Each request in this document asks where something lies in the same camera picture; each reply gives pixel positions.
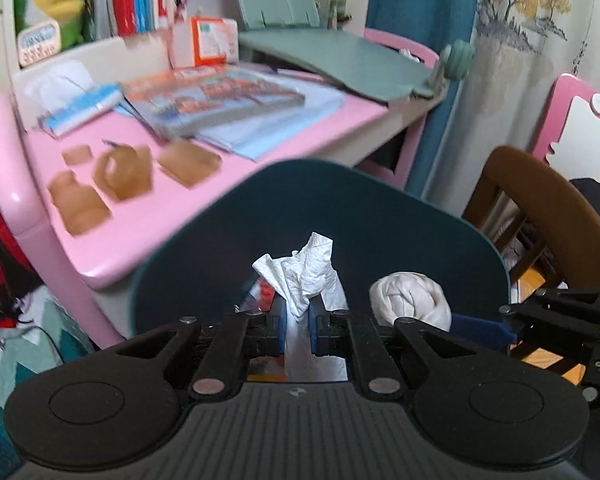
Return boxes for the pink cartoon board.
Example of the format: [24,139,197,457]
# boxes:
[532,74,600,181]

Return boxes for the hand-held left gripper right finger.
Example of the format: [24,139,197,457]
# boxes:
[309,295,486,401]

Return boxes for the green round knob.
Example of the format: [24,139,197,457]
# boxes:
[440,40,476,81]

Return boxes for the small green figurine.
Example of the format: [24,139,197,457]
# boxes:
[325,0,353,26]

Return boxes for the red black backpack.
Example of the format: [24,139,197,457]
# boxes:
[0,142,43,333]

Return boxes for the blue white tissue pack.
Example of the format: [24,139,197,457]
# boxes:
[37,85,123,138]

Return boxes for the green tilting desk board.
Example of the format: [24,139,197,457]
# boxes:
[237,27,448,106]

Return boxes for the orange white box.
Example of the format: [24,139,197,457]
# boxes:
[172,17,241,68]

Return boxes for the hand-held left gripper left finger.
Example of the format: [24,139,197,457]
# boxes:
[112,300,287,401]

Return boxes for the dark cloth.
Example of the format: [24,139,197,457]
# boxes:
[570,177,600,241]

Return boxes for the zigzag quilted blanket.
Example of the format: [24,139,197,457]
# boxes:
[0,285,96,461]

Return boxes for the white sock ball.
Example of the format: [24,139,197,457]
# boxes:
[369,272,453,331]

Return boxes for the pink desk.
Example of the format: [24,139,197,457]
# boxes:
[0,27,441,351]

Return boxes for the white tissue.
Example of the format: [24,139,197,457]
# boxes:
[252,232,348,381]

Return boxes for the brown flat piece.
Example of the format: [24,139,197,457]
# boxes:
[62,145,93,166]
[47,170,113,236]
[157,140,223,188]

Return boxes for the brown tape roll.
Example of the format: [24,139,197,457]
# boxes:
[95,145,153,201]

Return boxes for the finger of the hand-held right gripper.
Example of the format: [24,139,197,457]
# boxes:
[450,287,600,356]

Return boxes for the white tree print curtain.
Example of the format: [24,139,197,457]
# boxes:
[430,0,600,221]

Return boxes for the brown wooden chair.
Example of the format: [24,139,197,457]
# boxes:
[462,146,600,291]

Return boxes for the pale blue paper sheets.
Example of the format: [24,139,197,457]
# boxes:
[200,85,346,161]

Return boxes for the orange cover magazine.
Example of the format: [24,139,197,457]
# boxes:
[120,65,306,138]

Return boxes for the blue curtain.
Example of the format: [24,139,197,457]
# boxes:
[365,0,483,206]

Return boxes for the white crumpled plastic bag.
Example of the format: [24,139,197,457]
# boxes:
[25,60,96,111]

